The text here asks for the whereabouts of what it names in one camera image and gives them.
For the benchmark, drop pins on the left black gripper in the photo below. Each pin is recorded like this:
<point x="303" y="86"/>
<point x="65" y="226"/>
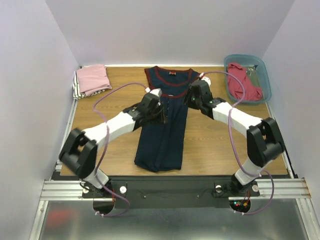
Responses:
<point x="160" y="108"/>

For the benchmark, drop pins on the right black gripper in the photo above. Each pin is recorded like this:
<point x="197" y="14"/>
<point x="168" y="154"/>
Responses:
<point x="188" y="95"/>

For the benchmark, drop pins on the navy jersey tank top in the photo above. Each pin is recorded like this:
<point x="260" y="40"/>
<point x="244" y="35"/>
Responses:
<point x="160" y="147"/>

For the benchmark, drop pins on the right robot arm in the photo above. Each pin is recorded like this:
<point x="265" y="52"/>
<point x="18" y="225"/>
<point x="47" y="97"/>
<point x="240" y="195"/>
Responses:
<point x="264" y="140"/>

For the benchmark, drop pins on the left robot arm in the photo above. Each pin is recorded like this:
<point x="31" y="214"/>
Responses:
<point x="80" y="149"/>

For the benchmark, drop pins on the red tank top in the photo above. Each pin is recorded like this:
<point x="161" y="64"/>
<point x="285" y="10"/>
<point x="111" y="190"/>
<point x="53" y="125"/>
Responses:
<point x="244" y="85"/>

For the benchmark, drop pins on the pink folded tank top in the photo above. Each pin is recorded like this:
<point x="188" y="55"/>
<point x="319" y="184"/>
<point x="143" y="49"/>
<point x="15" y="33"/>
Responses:
<point x="93" y="78"/>

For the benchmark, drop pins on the striped folded tank top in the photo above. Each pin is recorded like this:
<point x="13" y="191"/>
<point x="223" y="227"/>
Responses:
<point x="76" y="90"/>

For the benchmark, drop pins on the green garment in bin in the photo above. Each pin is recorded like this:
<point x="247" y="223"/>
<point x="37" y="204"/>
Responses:
<point x="251" y="73"/>

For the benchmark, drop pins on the teal plastic bin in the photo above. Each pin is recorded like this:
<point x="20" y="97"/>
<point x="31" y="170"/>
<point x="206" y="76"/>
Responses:
<point x="263" y="78"/>

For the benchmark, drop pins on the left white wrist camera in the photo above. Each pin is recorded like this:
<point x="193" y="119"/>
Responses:
<point x="157" y="91"/>

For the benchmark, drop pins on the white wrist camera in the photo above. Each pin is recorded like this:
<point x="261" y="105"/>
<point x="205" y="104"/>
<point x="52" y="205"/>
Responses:
<point x="202" y="77"/>
<point x="157" y="91"/>

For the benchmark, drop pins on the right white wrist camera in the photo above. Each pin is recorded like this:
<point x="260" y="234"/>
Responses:
<point x="202" y="77"/>

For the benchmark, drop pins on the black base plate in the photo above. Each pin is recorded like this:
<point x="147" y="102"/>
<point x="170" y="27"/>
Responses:
<point x="160" y="192"/>

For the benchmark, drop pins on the aluminium frame rail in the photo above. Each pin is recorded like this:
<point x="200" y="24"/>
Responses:
<point x="70" y="190"/>

